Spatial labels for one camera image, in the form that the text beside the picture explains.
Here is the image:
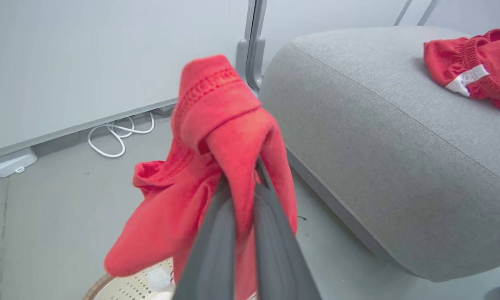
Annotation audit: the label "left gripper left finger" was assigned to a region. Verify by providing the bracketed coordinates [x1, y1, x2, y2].
[172, 175, 238, 300]

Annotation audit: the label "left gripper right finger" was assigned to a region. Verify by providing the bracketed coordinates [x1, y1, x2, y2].
[252, 156, 322, 300]

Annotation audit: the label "plain red garment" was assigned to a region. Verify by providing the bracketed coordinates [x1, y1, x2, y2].
[103, 54, 299, 300]

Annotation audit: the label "red shorts with white stripe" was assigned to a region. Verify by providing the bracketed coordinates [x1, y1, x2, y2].
[423, 28, 500, 113]

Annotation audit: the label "grey fabric sofa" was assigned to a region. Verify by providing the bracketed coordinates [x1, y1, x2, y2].
[257, 26, 500, 283]

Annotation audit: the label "beige plastic laundry basket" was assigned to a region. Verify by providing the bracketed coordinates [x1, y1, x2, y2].
[82, 257, 176, 300]

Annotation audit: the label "grey upright partition foot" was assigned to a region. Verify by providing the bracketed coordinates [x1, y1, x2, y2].
[246, 36, 266, 94]
[236, 38, 250, 80]

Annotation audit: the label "white power adapter box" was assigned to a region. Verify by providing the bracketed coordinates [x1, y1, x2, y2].
[0, 146, 39, 179]

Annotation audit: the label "large white partition panel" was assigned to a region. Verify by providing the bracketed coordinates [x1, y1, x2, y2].
[0, 0, 257, 163]

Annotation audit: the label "coiled white cable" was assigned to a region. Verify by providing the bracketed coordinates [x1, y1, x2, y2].
[87, 111, 156, 159]

